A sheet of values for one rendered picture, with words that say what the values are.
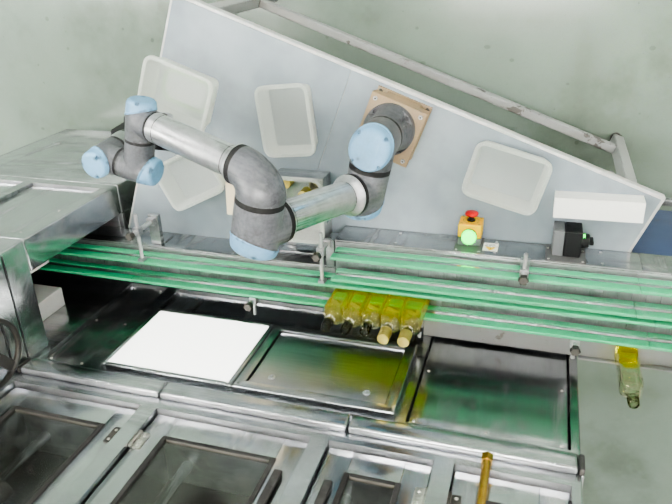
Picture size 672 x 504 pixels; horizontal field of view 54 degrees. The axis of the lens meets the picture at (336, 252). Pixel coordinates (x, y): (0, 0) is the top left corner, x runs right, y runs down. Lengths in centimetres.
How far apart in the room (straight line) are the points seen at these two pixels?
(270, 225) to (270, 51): 77
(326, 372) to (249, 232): 62
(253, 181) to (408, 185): 75
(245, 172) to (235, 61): 76
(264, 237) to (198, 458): 62
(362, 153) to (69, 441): 108
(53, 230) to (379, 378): 113
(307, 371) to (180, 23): 114
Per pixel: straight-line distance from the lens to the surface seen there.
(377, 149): 175
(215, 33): 220
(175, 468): 179
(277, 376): 196
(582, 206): 202
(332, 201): 169
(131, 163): 175
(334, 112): 210
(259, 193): 146
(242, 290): 222
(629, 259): 209
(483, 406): 192
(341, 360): 201
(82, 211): 240
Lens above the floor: 270
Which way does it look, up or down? 59 degrees down
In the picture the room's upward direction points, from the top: 145 degrees counter-clockwise
